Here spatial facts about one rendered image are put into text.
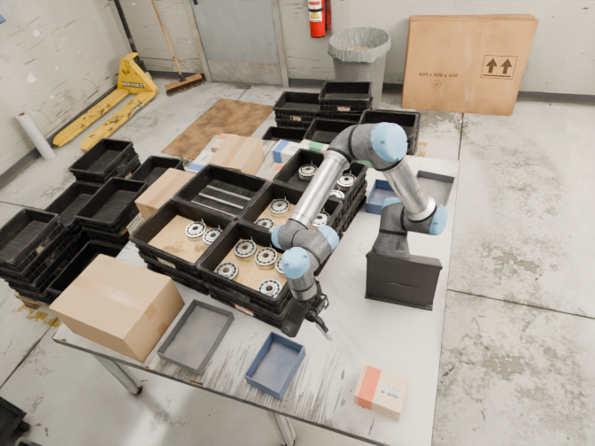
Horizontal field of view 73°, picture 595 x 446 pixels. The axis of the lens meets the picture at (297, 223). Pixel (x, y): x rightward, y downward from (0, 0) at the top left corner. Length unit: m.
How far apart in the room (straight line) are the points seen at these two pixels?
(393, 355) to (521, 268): 1.51
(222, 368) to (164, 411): 0.87
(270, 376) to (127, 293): 0.67
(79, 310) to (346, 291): 1.10
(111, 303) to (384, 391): 1.10
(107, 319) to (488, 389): 1.87
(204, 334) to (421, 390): 0.88
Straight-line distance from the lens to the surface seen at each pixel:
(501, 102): 4.35
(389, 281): 1.67
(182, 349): 1.79
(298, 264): 1.05
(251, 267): 1.78
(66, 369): 2.93
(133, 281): 1.83
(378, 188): 2.26
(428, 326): 1.74
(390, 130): 1.27
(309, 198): 1.26
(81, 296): 1.90
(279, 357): 1.67
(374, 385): 1.53
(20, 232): 3.16
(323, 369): 1.64
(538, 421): 2.48
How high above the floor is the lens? 2.19
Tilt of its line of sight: 45 degrees down
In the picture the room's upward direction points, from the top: 9 degrees counter-clockwise
